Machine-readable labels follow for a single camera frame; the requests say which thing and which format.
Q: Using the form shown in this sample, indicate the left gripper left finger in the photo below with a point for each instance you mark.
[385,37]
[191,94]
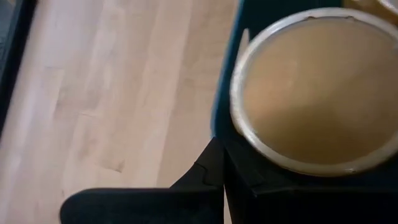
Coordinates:
[140,207]

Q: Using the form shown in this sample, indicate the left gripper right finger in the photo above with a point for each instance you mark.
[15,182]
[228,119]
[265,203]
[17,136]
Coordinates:
[311,207]

